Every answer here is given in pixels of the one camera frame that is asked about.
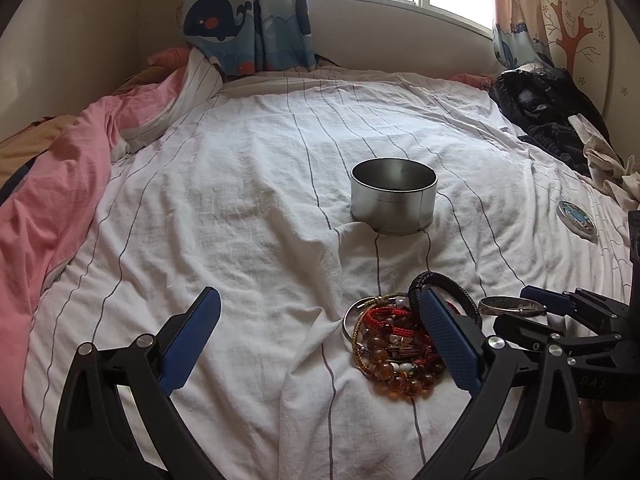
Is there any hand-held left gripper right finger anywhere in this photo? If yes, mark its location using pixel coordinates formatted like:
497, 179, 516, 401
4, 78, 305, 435
417, 287, 586, 480

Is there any coral red cloth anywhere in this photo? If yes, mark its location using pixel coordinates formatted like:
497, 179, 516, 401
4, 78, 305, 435
447, 72, 498, 92

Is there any black jacket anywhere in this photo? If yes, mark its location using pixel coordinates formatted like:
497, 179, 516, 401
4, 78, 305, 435
489, 66, 626, 177

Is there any cream cloth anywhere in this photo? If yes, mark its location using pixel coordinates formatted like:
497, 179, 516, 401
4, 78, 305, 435
567, 112, 640, 211

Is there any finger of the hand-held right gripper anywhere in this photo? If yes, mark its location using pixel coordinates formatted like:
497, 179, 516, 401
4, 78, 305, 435
519, 285, 633, 333
492, 310, 626, 361

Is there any black braided bracelet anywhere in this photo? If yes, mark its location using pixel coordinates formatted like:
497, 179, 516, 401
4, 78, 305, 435
407, 271, 483, 331

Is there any person's right hand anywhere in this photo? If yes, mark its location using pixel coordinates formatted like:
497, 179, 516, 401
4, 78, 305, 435
580, 400, 640, 461

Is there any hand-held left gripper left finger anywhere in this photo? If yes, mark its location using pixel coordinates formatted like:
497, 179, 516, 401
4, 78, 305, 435
52, 286, 223, 480

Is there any round metal tin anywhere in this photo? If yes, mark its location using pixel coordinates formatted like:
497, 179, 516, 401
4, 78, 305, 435
350, 158, 438, 236

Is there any pink whale print curtain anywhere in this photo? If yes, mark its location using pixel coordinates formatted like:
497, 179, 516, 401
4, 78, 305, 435
487, 0, 556, 72

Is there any red cord bracelet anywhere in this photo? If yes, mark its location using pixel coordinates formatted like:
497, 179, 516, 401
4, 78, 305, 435
357, 305, 446, 367

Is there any thin gold chain bracelet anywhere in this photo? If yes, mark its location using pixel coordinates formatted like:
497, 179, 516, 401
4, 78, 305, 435
350, 296, 401, 373

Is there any silver bangle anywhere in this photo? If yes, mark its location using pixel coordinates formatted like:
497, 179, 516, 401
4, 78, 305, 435
478, 296, 548, 317
342, 296, 401, 347

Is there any round tin lid blue print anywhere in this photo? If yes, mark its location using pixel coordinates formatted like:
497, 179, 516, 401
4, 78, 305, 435
556, 200, 598, 237

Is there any pink duvet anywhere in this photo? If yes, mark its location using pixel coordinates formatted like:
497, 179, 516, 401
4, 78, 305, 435
0, 47, 193, 461

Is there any white striped bedsheet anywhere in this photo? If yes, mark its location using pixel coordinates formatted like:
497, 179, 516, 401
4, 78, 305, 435
22, 50, 637, 480

